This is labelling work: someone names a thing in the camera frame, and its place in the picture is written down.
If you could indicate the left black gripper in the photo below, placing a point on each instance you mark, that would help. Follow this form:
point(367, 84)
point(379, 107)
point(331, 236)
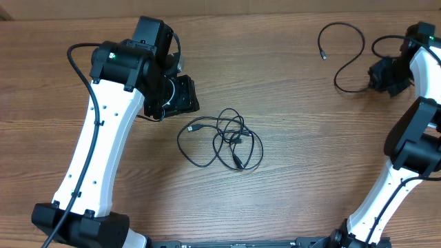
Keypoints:
point(188, 100)

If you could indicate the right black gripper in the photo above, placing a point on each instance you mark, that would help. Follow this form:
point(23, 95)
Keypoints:
point(384, 78)

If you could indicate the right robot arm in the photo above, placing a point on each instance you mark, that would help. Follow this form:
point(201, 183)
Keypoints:
point(412, 153)

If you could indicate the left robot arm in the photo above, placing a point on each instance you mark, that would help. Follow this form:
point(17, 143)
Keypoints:
point(135, 77)

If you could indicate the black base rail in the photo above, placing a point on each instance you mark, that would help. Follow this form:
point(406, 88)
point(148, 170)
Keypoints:
point(304, 242)

